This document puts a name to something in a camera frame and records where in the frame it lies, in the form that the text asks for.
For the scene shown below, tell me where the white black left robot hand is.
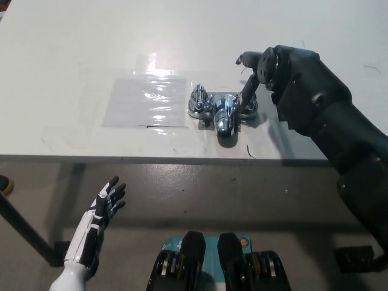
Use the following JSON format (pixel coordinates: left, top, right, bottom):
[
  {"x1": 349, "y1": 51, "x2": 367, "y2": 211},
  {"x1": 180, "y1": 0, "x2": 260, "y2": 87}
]
[{"x1": 48, "y1": 175, "x2": 127, "y2": 291}]

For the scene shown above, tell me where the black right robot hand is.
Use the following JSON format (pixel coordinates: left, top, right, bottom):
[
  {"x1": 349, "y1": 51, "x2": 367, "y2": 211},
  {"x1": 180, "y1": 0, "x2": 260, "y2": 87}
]
[{"x1": 235, "y1": 44, "x2": 388, "y2": 176}]

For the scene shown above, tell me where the chrome two-handle faucet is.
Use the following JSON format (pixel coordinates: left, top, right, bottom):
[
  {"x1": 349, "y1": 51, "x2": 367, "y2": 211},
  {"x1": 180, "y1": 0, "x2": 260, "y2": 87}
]
[{"x1": 187, "y1": 83, "x2": 259, "y2": 138}]

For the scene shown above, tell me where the grey faucet mounting plate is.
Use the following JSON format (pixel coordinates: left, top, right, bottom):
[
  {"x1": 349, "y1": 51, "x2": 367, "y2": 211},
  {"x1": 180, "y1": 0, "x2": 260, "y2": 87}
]
[{"x1": 196, "y1": 118, "x2": 240, "y2": 132}]

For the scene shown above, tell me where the black diagonal table brace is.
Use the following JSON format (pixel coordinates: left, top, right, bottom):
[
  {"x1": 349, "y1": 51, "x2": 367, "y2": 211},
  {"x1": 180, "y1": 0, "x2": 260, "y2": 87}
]
[{"x1": 0, "y1": 191, "x2": 58, "y2": 267}]

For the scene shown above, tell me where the black shoe tan sole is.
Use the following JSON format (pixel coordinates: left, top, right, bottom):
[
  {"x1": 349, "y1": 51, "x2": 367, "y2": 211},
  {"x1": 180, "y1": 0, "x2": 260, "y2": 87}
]
[{"x1": 0, "y1": 175, "x2": 15, "y2": 196}]

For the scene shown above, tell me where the clear laminated paper sheet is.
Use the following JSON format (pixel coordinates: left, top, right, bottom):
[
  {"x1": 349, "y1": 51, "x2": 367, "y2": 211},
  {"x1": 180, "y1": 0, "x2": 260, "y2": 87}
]
[{"x1": 101, "y1": 78, "x2": 187, "y2": 129}]

